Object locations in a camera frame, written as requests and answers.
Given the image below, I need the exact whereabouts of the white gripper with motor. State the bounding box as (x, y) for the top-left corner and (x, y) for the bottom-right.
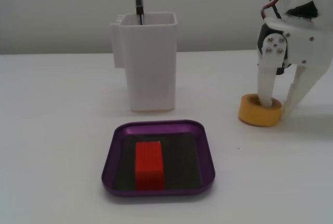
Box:
(256, 0), (333, 116)

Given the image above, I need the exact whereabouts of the yellow tape roll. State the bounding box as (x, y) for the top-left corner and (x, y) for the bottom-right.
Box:
(238, 93), (283, 127)

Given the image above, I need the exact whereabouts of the white plastic box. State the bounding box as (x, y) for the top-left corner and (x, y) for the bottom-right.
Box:
(109, 12), (178, 112)

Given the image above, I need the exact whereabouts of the red ribbed block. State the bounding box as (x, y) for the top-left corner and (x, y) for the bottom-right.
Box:
(135, 141), (164, 191)

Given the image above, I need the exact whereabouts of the purple metal tray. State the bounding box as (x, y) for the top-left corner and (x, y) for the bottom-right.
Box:
(101, 119), (216, 198)

